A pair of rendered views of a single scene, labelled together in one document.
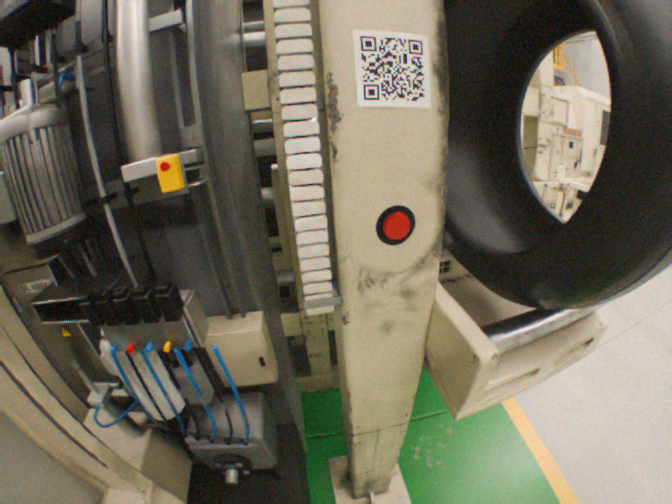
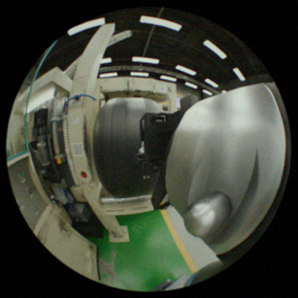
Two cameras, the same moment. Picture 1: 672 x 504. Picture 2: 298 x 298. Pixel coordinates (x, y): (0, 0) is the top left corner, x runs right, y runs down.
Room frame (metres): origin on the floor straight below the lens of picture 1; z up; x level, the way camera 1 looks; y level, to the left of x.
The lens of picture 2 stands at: (-0.15, -0.41, 1.31)
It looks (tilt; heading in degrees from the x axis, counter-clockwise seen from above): 14 degrees down; 352
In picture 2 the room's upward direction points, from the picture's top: straight up
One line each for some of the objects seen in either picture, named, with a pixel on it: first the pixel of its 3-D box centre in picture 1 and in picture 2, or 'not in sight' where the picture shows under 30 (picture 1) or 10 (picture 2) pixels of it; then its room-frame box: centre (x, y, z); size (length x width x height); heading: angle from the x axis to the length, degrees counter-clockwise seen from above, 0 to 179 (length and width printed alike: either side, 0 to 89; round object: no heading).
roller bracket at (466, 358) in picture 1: (417, 292); (103, 187); (0.36, -0.13, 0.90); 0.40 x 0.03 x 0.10; 8
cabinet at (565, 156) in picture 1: (553, 169); not in sight; (3.68, -3.81, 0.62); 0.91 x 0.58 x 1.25; 95
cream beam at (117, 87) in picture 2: not in sight; (135, 90); (0.70, -0.39, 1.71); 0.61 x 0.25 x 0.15; 98
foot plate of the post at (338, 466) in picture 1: (367, 480); (118, 233); (0.33, -0.06, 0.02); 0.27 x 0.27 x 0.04; 8
